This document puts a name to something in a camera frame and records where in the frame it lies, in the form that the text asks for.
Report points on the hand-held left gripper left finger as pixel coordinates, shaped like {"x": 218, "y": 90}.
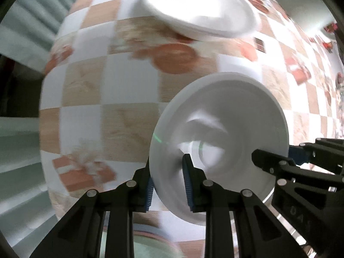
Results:
{"x": 148, "y": 194}

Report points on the white foam bowl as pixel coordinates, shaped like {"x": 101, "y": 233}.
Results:
{"x": 231, "y": 107}
{"x": 201, "y": 10}

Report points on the checkered printed tablecloth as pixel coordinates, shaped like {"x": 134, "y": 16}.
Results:
{"x": 80, "y": 86}

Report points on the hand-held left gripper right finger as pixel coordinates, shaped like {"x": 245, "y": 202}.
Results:
{"x": 188, "y": 182}

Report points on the grey-green ribbed sofa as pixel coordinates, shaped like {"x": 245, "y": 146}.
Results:
{"x": 21, "y": 166}

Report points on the green rectangular dish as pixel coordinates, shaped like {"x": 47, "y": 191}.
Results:
{"x": 150, "y": 247}

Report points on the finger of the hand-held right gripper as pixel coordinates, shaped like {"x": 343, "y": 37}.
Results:
{"x": 298, "y": 153}
{"x": 268, "y": 161}

